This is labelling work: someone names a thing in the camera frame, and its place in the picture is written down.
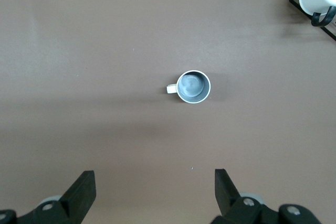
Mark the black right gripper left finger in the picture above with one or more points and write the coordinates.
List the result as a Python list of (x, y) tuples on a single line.
[(76, 197)]

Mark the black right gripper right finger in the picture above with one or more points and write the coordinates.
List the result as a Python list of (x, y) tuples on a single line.
[(227, 195)]

